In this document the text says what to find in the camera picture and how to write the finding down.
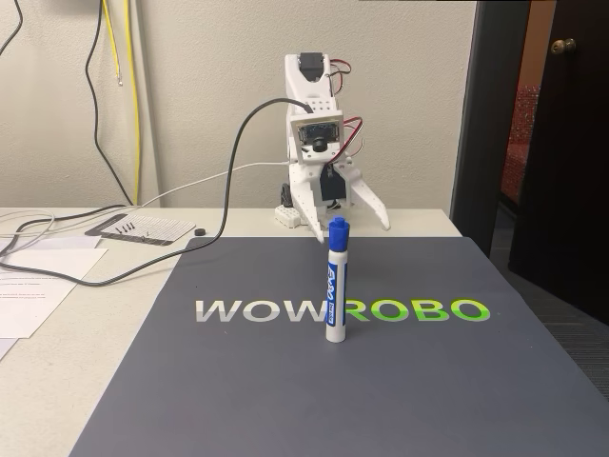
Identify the blue whiteboard marker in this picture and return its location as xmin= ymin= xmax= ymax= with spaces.
xmin=324 ymin=215 xmax=352 ymax=344

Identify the striped screw card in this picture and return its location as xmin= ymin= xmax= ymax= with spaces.
xmin=84 ymin=213 xmax=197 ymax=248

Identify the red speckled furniture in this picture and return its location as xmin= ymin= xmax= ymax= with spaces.
xmin=499 ymin=83 xmax=542 ymax=206

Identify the grey WOWROBO mat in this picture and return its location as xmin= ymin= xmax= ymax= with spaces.
xmin=69 ymin=236 xmax=609 ymax=457

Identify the dark wooden door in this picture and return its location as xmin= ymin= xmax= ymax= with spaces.
xmin=507 ymin=0 xmax=609 ymax=328

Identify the blank white paper sheet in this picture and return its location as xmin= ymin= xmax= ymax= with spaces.
xmin=0 ymin=235 xmax=104 ymax=254

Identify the printed white paper sheet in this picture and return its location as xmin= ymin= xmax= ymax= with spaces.
xmin=0 ymin=247 xmax=109 ymax=340

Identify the white gripper camera module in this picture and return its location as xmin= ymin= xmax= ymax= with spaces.
xmin=289 ymin=109 xmax=345 ymax=161

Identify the black camera cable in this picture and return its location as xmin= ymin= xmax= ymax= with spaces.
xmin=0 ymin=97 xmax=315 ymax=287

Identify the white cable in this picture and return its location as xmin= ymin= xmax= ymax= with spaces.
xmin=0 ymin=160 xmax=291 ymax=253

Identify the dark grey door frame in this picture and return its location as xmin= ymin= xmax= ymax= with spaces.
xmin=449 ymin=0 xmax=532 ymax=261

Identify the long yellow wire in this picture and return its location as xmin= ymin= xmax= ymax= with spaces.
xmin=124 ymin=0 xmax=142 ymax=206

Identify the black power cable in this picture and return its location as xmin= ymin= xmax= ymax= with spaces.
xmin=0 ymin=0 xmax=140 ymax=239

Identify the yellow wire with bare tip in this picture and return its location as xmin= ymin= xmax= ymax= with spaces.
xmin=101 ymin=0 xmax=125 ymax=88

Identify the thin black wall cable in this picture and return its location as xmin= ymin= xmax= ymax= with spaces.
xmin=0 ymin=0 xmax=24 ymax=56

